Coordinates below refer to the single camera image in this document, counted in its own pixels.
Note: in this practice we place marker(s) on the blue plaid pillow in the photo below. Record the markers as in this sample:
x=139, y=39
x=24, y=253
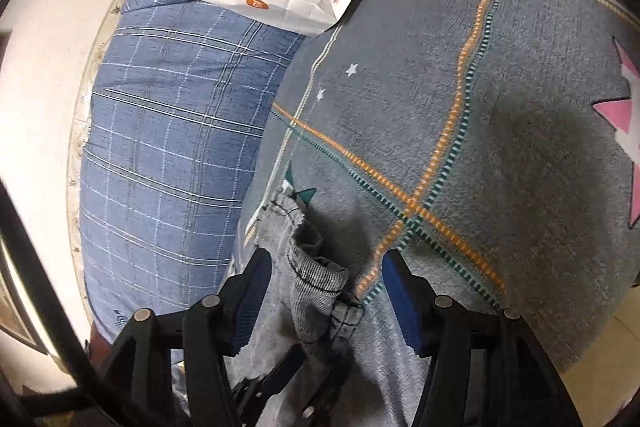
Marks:
x=165, y=147

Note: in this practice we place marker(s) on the framed wall picture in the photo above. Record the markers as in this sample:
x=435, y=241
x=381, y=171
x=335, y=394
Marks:
x=15, y=307

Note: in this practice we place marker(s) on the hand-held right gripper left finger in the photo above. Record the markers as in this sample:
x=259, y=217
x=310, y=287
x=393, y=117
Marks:
x=250, y=302

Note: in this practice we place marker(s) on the grey patterned bed sheet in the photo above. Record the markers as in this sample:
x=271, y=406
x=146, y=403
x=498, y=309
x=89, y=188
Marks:
x=525, y=132

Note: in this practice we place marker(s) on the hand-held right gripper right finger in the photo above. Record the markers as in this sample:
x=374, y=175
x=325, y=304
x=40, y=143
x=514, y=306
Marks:
x=405, y=307

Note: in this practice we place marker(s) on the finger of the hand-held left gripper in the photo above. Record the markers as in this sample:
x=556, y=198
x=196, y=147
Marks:
x=272, y=377
x=312, y=409

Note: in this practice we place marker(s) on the grey denim pants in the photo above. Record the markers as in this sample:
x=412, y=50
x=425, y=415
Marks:
x=320, y=287

